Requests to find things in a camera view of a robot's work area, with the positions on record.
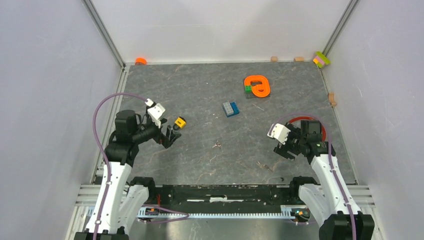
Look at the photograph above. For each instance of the curved wooden piece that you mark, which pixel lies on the curved wooden piece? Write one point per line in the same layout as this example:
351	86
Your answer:
332	99

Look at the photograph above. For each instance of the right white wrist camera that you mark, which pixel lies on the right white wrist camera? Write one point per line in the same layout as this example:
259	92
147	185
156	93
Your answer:
275	132

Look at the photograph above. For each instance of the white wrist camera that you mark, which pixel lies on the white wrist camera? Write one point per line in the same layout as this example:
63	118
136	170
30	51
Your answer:
156	112
275	132

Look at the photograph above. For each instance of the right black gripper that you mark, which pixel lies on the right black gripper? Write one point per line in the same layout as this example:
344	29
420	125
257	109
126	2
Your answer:
282	151

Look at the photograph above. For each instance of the grey blue brick stack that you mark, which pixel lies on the grey blue brick stack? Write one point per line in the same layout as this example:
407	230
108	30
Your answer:
230	109

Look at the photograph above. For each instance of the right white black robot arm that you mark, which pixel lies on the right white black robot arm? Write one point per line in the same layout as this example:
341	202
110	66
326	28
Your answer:
328	198

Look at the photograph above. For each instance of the yellow black padlock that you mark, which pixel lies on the yellow black padlock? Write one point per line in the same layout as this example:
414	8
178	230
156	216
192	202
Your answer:
179	123

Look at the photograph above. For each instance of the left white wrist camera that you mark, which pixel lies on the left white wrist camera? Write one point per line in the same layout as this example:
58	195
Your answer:
156	112

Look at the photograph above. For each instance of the light blue toothed cable duct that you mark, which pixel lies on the light blue toothed cable duct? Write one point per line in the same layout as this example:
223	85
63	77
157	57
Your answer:
283	214

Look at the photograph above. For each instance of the orange track on grey plate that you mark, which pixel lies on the orange track on grey plate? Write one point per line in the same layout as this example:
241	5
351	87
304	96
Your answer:
256	86

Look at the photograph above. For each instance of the orange round cap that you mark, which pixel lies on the orange round cap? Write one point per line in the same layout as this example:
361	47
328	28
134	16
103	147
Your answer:
140	61

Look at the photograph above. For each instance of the aluminium frame rails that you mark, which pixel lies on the aluminium frame rails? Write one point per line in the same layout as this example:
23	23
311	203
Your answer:
111	105

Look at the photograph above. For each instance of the green pink yellow brick stack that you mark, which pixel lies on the green pink yellow brick stack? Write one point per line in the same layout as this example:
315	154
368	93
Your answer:
321	60

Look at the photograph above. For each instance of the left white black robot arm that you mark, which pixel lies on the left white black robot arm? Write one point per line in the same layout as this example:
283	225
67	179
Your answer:
114	213

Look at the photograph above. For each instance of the small silver key bunch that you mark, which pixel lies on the small silver key bunch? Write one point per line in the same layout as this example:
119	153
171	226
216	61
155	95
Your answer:
217	145

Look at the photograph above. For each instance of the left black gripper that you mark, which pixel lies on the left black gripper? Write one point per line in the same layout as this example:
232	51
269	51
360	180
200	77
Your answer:
161	138

